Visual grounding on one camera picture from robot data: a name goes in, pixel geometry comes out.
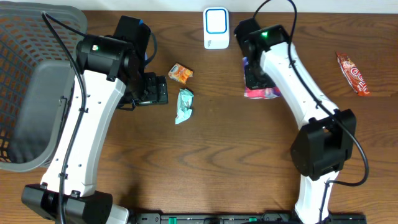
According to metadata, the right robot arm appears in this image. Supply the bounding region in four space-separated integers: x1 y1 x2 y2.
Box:
234 18 366 223

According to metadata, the grey plastic mesh basket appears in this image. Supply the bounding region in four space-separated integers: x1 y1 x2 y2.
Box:
1 1 88 172

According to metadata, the white barcode scanner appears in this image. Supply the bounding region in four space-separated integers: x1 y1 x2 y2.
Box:
203 7 229 50

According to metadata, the purple red snack bag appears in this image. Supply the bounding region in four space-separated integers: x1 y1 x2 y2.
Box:
243 57 281 100

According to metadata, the red orange snack bar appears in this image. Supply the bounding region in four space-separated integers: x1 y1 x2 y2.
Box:
336 52 370 96

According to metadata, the small orange snack box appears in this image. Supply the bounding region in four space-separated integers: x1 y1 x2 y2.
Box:
168 63 193 84

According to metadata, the mint green snack packet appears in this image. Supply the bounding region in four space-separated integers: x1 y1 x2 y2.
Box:
175 89 194 124

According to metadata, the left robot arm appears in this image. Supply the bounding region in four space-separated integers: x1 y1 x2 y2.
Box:
21 16 168 223

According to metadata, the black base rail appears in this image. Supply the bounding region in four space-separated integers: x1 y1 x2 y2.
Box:
129 212 368 224

